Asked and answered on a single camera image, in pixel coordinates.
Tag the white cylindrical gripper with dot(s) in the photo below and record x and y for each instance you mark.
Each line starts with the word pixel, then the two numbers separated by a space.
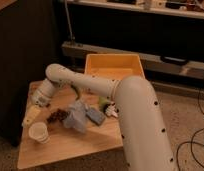
pixel 42 97

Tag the blue-grey sponge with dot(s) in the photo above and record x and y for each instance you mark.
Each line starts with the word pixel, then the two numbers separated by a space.
pixel 95 116

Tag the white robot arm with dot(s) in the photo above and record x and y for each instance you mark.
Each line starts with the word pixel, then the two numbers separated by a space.
pixel 144 135

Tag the white paper cup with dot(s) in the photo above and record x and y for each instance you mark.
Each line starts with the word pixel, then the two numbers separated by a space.
pixel 39 132

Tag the dark red grape bunch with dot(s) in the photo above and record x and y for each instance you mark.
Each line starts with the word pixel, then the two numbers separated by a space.
pixel 58 115

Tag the grey-blue crumpled cloth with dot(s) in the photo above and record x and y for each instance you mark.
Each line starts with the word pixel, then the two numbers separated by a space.
pixel 77 117

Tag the green vegetable stem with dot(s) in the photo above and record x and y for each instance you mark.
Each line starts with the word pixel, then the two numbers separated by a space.
pixel 77 92

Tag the wooden table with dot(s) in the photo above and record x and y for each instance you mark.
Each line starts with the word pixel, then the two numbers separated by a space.
pixel 67 143

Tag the green plush toy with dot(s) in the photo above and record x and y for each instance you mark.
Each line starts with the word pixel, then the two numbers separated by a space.
pixel 103 103

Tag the yellow plastic bin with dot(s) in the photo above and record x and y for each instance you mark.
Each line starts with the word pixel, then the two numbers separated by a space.
pixel 115 66

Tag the white fork black handle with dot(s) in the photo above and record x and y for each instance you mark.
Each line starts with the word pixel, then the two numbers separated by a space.
pixel 110 111

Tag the grey metal shelf rail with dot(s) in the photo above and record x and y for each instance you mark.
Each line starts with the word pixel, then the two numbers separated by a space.
pixel 150 62

